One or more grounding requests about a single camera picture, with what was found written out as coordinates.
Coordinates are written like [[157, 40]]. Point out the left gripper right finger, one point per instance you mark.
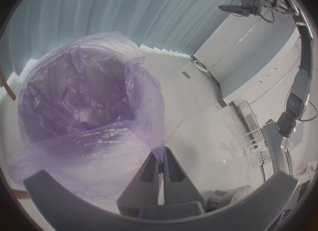
[[177, 190]]

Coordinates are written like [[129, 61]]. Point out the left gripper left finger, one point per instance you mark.
[[146, 190]]

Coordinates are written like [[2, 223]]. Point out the purple plastic bag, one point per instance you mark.
[[99, 150]]

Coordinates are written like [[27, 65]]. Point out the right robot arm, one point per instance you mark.
[[300, 88]]

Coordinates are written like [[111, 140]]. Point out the blue-green curtain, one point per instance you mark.
[[99, 6]]

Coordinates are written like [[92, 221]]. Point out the white wooden chair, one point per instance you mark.
[[7, 85]]

